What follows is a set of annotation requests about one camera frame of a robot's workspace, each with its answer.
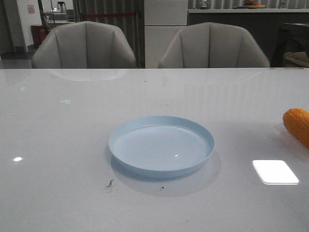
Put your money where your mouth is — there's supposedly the light blue round plate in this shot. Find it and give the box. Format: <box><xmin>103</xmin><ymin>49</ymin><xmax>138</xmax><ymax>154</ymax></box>
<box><xmin>109</xmin><ymin>116</ymin><xmax>215</xmax><ymax>178</ymax></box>

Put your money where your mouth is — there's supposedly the orange plastic corn cob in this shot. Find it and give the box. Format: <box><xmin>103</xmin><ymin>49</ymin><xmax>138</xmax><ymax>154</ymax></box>
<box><xmin>282</xmin><ymin>108</ymin><xmax>309</xmax><ymax>149</ymax></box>

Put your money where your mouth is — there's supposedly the right beige upholstered chair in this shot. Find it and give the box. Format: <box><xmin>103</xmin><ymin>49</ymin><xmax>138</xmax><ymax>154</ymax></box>
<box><xmin>158</xmin><ymin>22</ymin><xmax>270</xmax><ymax>69</ymax></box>

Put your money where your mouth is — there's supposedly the beige upholstered chair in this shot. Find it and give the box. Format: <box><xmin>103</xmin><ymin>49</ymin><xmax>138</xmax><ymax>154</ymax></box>
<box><xmin>158</xmin><ymin>22</ymin><xmax>270</xmax><ymax>69</ymax></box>
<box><xmin>31</xmin><ymin>21</ymin><xmax>136</xmax><ymax>69</ymax></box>

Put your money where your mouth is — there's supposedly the white cabinet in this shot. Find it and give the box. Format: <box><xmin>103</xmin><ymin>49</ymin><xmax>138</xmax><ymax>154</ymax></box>
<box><xmin>144</xmin><ymin>0</ymin><xmax>188</xmax><ymax>69</ymax></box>

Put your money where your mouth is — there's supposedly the left beige upholstered chair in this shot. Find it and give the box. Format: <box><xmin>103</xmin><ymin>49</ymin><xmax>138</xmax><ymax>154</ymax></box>
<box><xmin>31</xmin><ymin>21</ymin><xmax>136</xmax><ymax>69</ymax></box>

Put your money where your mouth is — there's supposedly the red barrier belt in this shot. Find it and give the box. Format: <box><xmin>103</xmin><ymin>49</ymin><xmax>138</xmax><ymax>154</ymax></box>
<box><xmin>82</xmin><ymin>12</ymin><xmax>139</xmax><ymax>18</ymax></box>

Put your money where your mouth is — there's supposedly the red trash bin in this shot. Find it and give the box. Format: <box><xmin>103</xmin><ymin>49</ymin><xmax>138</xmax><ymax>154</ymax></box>
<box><xmin>31</xmin><ymin>25</ymin><xmax>47</xmax><ymax>48</ymax></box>

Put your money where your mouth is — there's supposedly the grey counter with white top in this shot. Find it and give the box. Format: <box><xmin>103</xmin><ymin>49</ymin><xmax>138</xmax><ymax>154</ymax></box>
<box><xmin>188</xmin><ymin>9</ymin><xmax>309</xmax><ymax>62</ymax></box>

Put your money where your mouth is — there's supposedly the fruit bowl on counter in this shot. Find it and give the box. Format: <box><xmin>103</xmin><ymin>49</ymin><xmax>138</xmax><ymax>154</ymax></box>
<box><xmin>243</xmin><ymin>0</ymin><xmax>265</xmax><ymax>9</ymax></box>

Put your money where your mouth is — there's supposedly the pink wall notice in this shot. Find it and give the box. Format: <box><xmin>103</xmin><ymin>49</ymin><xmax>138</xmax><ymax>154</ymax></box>
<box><xmin>27</xmin><ymin>5</ymin><xmax>35</xmax><ymax>15</ymax></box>

